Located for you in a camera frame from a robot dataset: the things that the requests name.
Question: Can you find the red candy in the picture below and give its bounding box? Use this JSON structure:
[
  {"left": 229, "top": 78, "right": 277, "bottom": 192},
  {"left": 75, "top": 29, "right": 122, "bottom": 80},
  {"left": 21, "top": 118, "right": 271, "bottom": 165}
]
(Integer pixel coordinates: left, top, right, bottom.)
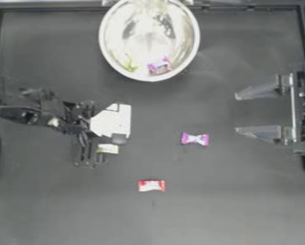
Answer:
[{"left": 137, "top": 179, "right": 166, "bottom": 193}]

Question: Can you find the purple candy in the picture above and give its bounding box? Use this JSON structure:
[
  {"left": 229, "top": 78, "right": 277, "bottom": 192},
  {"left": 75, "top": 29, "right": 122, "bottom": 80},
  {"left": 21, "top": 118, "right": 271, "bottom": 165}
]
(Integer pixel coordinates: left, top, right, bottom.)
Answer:
[
  {"left": 146, "top": 56, "right": 173, "bottom": 77},
  {"left": 179, "top": 131, "right": 210, "bottom": 147}
]

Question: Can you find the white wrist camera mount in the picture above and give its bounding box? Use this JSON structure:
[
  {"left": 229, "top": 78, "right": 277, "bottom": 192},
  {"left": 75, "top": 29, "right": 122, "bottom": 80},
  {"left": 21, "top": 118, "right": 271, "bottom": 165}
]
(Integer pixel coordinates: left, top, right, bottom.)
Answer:
[{"left": 89, "top": 101, "right": 133, "bottom": 146}]

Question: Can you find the steel bowl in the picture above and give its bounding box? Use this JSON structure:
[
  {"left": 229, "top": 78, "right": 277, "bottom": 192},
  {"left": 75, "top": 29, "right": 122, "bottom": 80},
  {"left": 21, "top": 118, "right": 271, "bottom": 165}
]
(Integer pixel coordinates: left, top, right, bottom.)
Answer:
[{"left": 97, "top": 0, "right": 201, "bottom": 83}]

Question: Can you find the black table frame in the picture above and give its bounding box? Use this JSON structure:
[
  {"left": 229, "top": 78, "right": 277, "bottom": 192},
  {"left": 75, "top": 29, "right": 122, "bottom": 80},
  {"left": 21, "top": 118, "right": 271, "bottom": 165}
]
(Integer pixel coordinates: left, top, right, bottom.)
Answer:
[{"left": 0, "top": 0, "right": 305, "bottom": 84}]

